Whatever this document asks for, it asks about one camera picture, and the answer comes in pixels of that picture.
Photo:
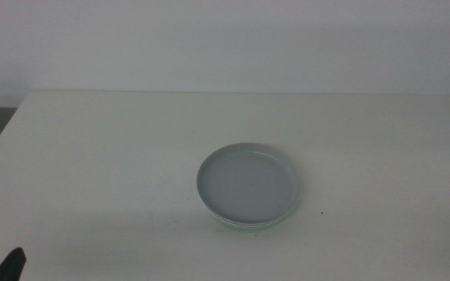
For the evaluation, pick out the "pale green shallow bowl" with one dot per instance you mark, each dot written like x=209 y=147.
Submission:
x=244 y=228

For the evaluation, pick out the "white shallow bowl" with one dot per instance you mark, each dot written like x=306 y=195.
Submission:
x=248 y=225

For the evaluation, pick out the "grey shallow bowl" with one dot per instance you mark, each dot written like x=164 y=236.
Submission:
x=248 y=183

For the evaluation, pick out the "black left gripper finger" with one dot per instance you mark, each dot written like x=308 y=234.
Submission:
x=12 y=267

